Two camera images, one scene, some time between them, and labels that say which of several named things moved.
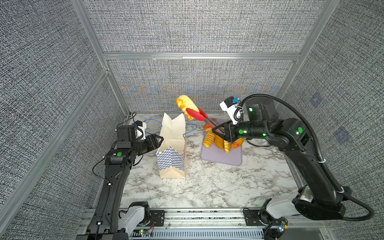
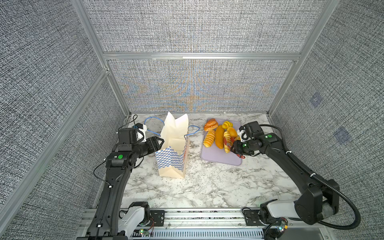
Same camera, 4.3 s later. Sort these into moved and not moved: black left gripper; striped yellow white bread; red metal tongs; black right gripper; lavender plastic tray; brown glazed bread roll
Moved: red metal tongs; black right gripper
Not moved: lavender plastic tray; black left gripper; brown glazed bread roll; striped yellow white bread
